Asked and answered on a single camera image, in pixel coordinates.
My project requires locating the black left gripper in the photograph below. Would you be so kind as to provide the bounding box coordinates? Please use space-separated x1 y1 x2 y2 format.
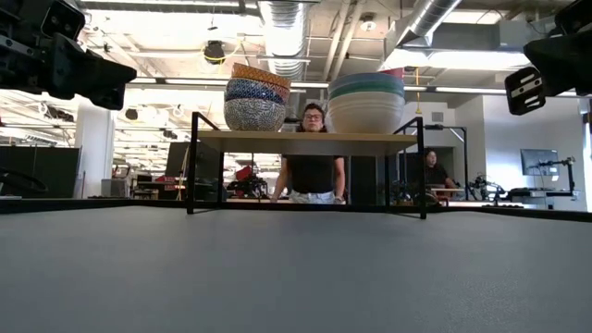
0 0 138 111

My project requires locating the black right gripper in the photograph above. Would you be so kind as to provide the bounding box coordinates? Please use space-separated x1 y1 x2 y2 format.
503 0 592 117

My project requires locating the blue patterned bowl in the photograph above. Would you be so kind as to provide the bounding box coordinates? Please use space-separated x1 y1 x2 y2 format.
225 77 291 106

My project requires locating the black-white leaf bowl red inside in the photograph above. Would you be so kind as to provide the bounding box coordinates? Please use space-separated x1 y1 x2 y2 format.
223 97 288 132

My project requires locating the orange patterned bowl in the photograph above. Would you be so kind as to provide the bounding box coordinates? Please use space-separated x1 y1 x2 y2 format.
230 62 292 90

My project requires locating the plain teal bowl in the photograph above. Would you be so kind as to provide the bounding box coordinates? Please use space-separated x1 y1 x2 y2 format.
327 81 407 101

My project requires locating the plain white bowl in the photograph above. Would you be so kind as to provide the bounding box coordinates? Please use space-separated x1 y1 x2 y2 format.
327 91 407 135

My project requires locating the plain blue bowl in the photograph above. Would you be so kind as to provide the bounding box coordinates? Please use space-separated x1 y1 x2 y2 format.
328 72 406 89

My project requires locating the white round pillar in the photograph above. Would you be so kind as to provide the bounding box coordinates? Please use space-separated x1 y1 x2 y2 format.
73 104 115 200

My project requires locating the grey ventilation unit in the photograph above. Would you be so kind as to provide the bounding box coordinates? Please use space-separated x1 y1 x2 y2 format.
432 20 528 52

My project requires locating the long ceiling light strip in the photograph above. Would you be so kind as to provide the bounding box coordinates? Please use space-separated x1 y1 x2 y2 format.
127 76 228 87
290 81 592 98

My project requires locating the computer monitor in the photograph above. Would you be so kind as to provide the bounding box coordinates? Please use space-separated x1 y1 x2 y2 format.
520 147 560 177

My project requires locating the black partition panel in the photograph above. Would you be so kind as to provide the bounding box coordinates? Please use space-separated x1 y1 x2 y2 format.
0 145 82 200
349 154 388 204

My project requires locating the black boom stand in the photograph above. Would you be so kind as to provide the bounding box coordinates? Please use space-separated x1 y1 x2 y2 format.
529 155 577 198

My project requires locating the grey storage box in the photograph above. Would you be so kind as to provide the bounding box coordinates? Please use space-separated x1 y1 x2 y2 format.
100 178 127 199

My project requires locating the wooden background work table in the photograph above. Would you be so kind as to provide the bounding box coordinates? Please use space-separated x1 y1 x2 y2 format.
506 187 579 201

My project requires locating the black display panel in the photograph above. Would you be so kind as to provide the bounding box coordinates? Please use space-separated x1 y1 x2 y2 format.
165 141 221 186

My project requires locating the seated person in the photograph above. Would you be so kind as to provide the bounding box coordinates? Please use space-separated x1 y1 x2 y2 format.
423 147 460 191

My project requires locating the standing person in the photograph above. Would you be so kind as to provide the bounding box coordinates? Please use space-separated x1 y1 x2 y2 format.
270 102 347 205

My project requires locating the black cable loop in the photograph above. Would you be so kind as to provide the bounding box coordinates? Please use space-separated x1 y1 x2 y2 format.
0 165 49 194

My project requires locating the black yellow ceiling cord reel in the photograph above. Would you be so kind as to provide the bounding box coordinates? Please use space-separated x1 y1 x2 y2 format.
203 40 227 65

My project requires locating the black table edge rail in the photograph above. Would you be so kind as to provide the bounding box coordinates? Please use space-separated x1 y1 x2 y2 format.
0 197 592 223

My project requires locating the black metal rig frame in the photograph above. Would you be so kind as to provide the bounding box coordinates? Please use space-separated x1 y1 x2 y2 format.
425 123 468 198

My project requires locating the smooth silver air duct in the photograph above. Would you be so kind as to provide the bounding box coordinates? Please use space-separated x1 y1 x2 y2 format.
383 0 463 47

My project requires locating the yellow hanging power cord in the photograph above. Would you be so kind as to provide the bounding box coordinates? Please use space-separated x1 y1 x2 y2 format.
413 67 423 116

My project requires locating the ribbed silver air duct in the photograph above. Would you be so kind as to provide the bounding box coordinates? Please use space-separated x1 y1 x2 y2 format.
256 0 310 80

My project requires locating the wooden shelf black metal frame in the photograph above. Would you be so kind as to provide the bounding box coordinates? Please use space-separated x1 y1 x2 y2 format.
186 111 427 220

